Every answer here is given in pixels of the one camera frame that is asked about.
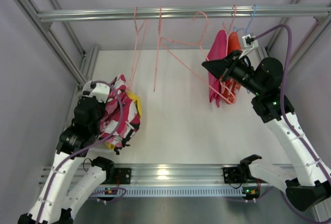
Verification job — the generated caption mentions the aluminium front rail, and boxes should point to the aluminium front rail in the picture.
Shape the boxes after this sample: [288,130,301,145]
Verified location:
[38,163,319,186]

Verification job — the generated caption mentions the aluminium frame post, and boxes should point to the aluminium frame post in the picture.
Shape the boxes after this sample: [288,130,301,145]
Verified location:
[14,0,99,85]
[265,0,330,75]

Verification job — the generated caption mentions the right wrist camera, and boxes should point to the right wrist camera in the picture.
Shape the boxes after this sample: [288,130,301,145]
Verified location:
[240,34,259,58]

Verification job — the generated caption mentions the aluminium hanging rail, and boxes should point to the aluminium hanging rail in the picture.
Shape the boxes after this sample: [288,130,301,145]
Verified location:
[37,3,330,22]

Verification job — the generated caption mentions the right aluminium frame post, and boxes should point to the right aluminium frame post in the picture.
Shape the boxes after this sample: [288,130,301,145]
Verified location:
[265,0,330,75]

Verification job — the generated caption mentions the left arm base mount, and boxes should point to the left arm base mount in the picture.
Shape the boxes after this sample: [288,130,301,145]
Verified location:
[103,167,132,185]

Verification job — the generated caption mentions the blue wire hanger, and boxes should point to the blue wire hanger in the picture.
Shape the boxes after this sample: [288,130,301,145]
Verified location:
[234,3,257,94]

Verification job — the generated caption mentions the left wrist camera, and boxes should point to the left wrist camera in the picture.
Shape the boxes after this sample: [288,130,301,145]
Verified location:
[82,81,110,103]

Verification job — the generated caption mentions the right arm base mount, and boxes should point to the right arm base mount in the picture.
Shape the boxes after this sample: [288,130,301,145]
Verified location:
[222,166,248,184]

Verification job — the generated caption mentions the pink patterned trousers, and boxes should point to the pink patterned trousers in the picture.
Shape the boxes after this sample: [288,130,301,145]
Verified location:
[98,75,142,155]

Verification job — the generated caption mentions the magenta trousers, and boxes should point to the magenta trousers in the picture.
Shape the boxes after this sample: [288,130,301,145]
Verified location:
[207,30,227,108]

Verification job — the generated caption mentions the white plastic basket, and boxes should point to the white plastic basket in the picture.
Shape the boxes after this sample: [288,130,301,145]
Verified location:
[71,80,118,152]

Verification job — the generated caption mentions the left aluminium frame post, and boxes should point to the left aluminium frame post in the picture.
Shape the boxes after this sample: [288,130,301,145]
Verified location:
[14,0,99,85]

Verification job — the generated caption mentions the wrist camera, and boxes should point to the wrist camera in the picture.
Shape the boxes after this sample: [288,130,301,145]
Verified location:
[82,81,110,103]
[240,34,259,58]

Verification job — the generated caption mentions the yellow trousers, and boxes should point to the yellow trousers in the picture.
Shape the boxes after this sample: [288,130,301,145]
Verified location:
[104,91,143,151]

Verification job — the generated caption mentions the pink wire hanger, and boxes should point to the pink wire hanger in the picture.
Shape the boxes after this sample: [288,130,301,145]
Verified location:
[128,7,149,91]

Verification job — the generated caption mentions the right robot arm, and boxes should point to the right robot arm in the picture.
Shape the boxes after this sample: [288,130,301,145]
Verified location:
[202,51,330,212]

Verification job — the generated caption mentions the slotted cable duct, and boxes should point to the slotted cable duct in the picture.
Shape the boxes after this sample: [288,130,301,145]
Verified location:
[92,186,245,198]

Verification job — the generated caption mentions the orange trousers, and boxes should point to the orange trousers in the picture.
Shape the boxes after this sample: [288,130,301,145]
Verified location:
[223,32,242,104]

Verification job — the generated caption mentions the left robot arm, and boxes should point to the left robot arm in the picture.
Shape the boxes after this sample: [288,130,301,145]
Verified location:
[18,96,115,223]

